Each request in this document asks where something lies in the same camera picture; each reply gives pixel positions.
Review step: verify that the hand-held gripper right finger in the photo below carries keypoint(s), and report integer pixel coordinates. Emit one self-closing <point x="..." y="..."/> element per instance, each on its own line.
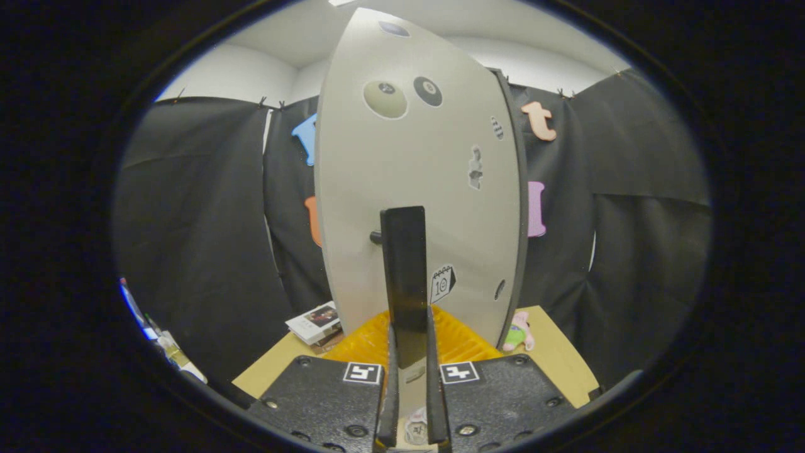
<point x="435" y="402"/>

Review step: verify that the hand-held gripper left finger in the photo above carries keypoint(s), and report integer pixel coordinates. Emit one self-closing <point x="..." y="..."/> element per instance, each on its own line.
<point x="390" y="402"/>

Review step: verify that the white canvas shoe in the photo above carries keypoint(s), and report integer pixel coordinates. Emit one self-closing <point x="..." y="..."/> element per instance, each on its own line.
<point x="416" y="431"/>

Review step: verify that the light grey shoe cabinet door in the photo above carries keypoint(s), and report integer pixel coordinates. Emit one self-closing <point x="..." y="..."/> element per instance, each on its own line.
<point x="377" y="189"/>

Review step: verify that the grey shoe cabinet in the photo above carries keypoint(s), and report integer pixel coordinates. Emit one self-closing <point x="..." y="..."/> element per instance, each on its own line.
<point x="519" y="189"/>

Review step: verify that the green pink plush toy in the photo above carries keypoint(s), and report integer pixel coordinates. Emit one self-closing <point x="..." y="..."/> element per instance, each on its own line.
<point x="517" y="336"/>

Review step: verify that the white book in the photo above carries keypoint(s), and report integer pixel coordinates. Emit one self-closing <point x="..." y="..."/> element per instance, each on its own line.
<point x="311" y="322"/>

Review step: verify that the pale yellowish clutter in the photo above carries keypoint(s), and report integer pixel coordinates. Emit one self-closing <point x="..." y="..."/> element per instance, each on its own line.
<point x="179" y="362"/>

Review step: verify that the black backdrop cloth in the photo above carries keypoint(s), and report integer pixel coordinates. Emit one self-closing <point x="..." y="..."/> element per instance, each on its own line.
<point x="188" y="251"/>

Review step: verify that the blue and white object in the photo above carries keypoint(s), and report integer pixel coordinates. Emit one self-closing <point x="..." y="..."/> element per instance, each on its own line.
<point x="135" y="308"/>

